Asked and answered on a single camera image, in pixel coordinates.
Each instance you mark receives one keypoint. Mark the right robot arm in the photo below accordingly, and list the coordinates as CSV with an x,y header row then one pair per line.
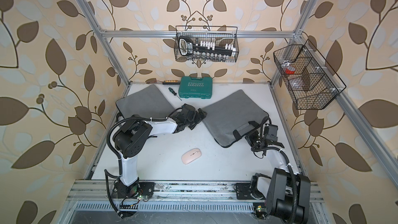
x,y
286,193

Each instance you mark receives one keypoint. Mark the black screwdriver bit holder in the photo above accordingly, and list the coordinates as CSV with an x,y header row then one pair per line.
x,y
171,82

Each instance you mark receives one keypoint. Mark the back wire basket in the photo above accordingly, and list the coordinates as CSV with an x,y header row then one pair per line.
x,y
207,32

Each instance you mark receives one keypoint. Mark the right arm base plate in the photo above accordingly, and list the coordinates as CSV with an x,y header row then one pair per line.
x,y
245,192

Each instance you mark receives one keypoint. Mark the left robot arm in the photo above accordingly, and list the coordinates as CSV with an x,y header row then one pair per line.
x,y
127,137

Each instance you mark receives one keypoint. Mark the white slotted cable duct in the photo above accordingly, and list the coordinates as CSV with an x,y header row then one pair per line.
x,y
212,207

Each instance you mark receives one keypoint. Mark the red item in basket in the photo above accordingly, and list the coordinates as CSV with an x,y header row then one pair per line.
x,y
289,70

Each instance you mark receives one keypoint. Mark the right wire basket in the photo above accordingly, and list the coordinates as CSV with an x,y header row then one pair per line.
x,y
315,83

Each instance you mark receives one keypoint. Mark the black socket rail set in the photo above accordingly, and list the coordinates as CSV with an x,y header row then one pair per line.
x,y
194,46

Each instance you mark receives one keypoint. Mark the small circuit board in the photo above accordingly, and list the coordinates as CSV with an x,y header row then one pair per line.
x,y
259,211

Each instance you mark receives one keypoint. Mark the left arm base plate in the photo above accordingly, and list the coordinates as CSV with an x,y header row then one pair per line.
x,y
134,191

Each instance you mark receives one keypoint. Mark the green tool case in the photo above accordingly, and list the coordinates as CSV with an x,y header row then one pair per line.
x,y
195,87

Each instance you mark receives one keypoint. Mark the grey laptop bag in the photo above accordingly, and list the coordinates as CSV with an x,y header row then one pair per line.
x,y
149,102
233,117

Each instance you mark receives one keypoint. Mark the wire basket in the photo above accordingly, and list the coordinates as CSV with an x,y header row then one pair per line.
x,y
315,83
207,32

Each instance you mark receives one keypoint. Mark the pink computer mouse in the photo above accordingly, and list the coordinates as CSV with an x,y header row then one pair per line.
x,y
191,156

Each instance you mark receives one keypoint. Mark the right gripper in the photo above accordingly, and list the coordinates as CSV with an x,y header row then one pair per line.
x,y
250,138

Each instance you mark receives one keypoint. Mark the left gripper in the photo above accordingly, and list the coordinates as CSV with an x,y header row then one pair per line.
x,y
199,118

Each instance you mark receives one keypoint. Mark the green black screwdriver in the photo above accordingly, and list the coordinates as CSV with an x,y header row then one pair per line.
x,y
174,93

